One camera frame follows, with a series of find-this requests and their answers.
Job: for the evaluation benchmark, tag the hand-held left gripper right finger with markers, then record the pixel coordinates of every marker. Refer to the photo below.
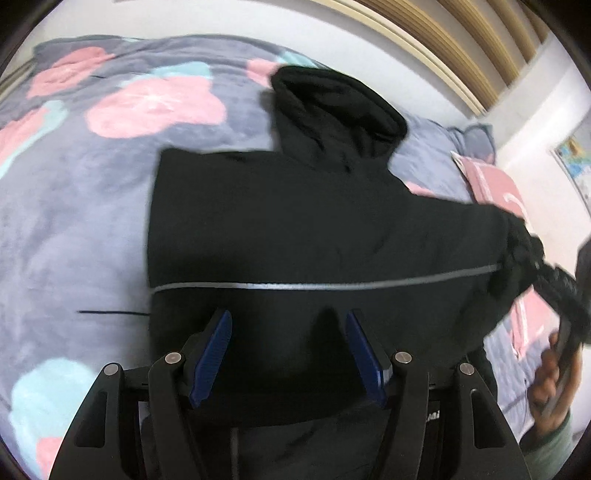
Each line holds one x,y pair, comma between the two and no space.
367,357

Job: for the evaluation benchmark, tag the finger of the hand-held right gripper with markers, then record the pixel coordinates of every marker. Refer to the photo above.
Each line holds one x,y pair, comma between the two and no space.
524,249

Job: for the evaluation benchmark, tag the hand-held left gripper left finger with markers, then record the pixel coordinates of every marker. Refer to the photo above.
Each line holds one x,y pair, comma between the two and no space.
210,364

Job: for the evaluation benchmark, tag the black hoodie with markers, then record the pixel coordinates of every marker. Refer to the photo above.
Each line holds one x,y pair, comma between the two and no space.
300,230

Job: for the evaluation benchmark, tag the person's right forearm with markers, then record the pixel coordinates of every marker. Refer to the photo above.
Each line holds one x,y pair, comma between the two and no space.
549,447

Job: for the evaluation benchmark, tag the person's right hand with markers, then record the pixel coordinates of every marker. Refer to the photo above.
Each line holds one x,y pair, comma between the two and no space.
545,374

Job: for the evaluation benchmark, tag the pink pillow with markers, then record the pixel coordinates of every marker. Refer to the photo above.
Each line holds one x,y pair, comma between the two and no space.
494,184

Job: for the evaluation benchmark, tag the grey floral blanket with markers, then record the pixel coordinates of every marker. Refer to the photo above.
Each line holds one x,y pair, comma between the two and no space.
92,207

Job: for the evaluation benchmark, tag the wooden slatted headboard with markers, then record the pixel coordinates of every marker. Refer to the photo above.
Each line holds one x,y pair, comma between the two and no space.
415,27

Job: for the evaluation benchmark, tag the wall map poster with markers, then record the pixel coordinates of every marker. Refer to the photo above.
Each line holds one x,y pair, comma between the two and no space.
577,161

